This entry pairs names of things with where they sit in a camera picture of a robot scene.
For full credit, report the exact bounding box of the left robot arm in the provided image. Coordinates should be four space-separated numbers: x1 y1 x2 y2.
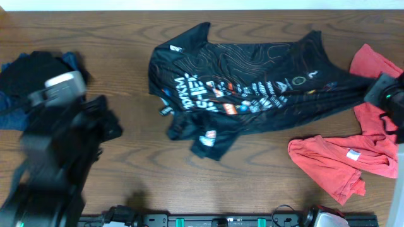
1 95 122 227

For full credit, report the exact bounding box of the red t-shirt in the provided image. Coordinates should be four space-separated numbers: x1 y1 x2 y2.
287 43 404 206

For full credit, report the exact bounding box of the black printed cycling jersey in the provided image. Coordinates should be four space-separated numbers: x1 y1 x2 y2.
148 22 372 160

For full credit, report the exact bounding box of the folded blue garment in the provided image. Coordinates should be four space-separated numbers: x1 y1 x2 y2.
1 52 89 131

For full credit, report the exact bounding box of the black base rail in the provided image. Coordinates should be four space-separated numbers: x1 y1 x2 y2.
77 204 379 227

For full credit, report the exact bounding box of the folded black garment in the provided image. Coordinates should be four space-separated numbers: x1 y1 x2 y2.
1 51 80 98

